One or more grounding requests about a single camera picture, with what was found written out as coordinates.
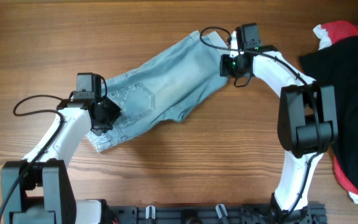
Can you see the red and white garment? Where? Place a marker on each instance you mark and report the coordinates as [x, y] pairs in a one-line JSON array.
[[332, 32]]

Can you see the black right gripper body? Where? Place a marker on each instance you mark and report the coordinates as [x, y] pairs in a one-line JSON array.
[[226, 65]]

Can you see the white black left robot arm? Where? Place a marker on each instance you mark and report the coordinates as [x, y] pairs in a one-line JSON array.
[[37, 188]]

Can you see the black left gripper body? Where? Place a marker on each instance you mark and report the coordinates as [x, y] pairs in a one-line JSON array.
[[106, 115]]

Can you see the light blue denim shorts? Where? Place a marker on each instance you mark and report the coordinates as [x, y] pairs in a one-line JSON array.
[[167, 87]]

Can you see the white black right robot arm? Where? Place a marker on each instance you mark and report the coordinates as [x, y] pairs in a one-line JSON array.
[[307, 126]]

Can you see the black garment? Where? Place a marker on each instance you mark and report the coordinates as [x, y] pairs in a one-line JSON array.
[[337, 65]]

